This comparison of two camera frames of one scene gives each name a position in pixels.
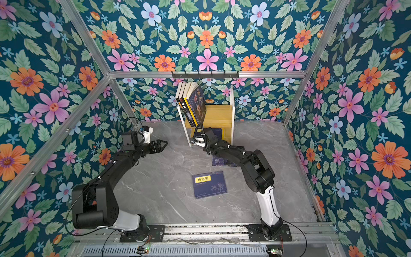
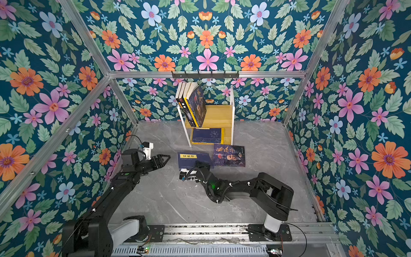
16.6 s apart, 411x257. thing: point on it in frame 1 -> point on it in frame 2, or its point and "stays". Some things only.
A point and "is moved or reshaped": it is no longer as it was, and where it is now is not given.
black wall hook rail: (204, 75) stays
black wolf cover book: (180, 98) stays
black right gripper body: (207, 147) -> (200, 168)
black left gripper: (155, 143) -> (159, 163)
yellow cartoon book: (186, 85) stays
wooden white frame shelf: (217, 116) stays
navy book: (208, 184) is moved or reshaped
